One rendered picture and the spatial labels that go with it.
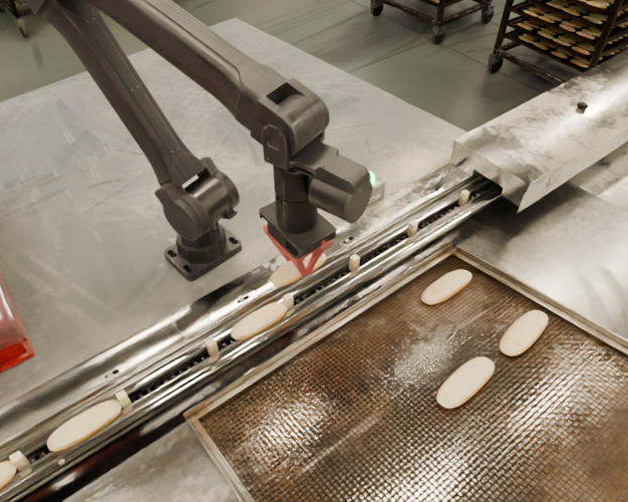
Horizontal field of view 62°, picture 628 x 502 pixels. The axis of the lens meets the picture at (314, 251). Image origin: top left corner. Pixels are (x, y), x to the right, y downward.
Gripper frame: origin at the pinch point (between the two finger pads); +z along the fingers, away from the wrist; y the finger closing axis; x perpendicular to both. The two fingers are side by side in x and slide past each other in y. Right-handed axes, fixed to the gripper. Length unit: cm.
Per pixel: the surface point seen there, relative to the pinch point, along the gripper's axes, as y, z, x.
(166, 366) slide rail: 1.5, 8.2, 23.1
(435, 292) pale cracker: -15.5, 2.4, -14.0
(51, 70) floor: 284, 92, -25
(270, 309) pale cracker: 0.2, 7.2, 5.5
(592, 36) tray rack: 73, 54, -232
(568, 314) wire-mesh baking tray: -30.7, 0.4, -24.5
